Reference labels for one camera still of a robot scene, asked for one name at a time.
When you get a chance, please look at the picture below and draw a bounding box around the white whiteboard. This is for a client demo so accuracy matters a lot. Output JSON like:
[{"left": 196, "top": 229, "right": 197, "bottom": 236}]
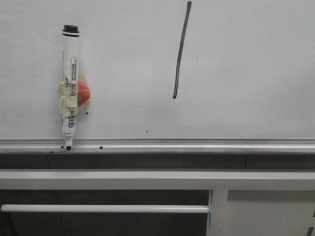
[{"left": 0, "top": 0, "right": 315, "bottom": 153}]

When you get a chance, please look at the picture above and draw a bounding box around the white horizontal stand rod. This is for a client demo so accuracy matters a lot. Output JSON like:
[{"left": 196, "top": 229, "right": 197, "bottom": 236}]
[{"left": 0, "top": 204, "right": 211, "bottom": 214}]

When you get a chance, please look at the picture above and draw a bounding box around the red round magnet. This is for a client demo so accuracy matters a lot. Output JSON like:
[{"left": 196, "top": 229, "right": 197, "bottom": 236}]
[{"left": 77, "top": 81, "right": 91, "bottom": 106}]

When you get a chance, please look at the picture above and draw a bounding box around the white metal stand frame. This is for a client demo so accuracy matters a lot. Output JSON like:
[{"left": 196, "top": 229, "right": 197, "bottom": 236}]
[{"left": 0, "top": 170, "right": 315, "bottom": 236}]

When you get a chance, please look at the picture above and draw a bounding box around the white black whiteboard marker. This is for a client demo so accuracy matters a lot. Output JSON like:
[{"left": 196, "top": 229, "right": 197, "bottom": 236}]
[{"left": 58, "top": 25, "right": 80, "bottom": 151}]

